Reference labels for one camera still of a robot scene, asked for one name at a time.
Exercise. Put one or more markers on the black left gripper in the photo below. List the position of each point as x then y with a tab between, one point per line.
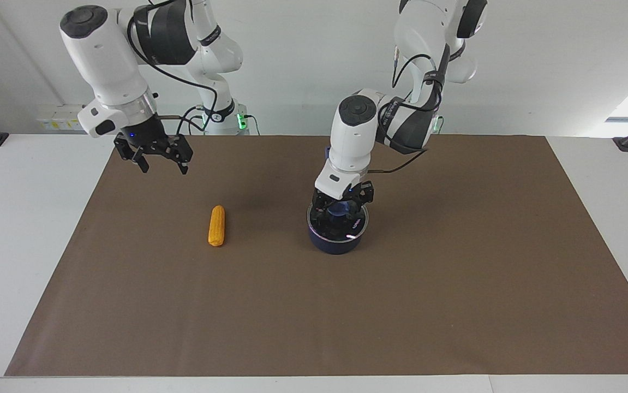
360	194

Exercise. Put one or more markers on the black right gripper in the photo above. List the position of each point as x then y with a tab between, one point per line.
150	142

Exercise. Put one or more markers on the glass lid with blue knob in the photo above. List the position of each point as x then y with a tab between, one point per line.
358	229

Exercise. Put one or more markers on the yellow corn cob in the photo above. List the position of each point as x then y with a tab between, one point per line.
216	225

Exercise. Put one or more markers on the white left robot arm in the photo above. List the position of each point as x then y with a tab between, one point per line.
354	136

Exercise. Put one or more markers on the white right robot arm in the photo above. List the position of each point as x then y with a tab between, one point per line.
112	60

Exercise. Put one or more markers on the dark blue saucepan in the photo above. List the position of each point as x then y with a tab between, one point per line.
335	246

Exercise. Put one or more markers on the brown table mat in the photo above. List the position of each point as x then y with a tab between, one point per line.
314	316

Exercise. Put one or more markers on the white wall socket box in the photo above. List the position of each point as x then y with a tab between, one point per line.
57	117

